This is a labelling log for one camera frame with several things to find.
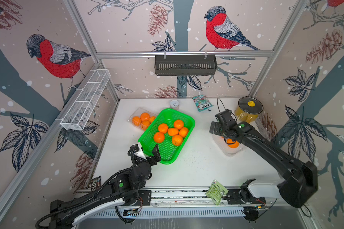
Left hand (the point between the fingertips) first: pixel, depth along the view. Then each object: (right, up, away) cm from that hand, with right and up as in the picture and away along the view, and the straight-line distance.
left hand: (154, 145), depth 74 cm
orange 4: (-10, +9, +21) cm, 25 cm away
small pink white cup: (+10, +23, +36) cm, 44 cm away
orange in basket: (+14, +9, +25) cm, 30 cm away
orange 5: (+39, +3, -10) cm, 40 cm away
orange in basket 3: (+17, +5, +18) cm, 25 cm away
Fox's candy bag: (+33, +25, +40) cm, 57 cm away
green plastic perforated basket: (+7, -9, +16) cm, 19 cm away
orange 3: (-17, +11, +26) cm, 33 cm away
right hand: (+37, +8, +9) cm, 39 cm away
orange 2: (-6, +12, +24) cm, 28 cm away
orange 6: (+10, +5, +18) cm, 21 cm away
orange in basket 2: (+3, +7, +20) cm, 22 cm away
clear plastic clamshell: (-17, +17, +29) cm, 38 cm away
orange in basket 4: (0, +1, +18) cm, 18 cm away
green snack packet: (+33, -25, 0) cm, 42 cm away
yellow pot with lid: (+62, +20, +21) cm, 68 cm away
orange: (-11, +14, +29) cm, 34 cm away
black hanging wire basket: (+19, +53, +29) cm, 63 cm away
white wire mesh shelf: (-39, +15, -3) cm, 42 cm away
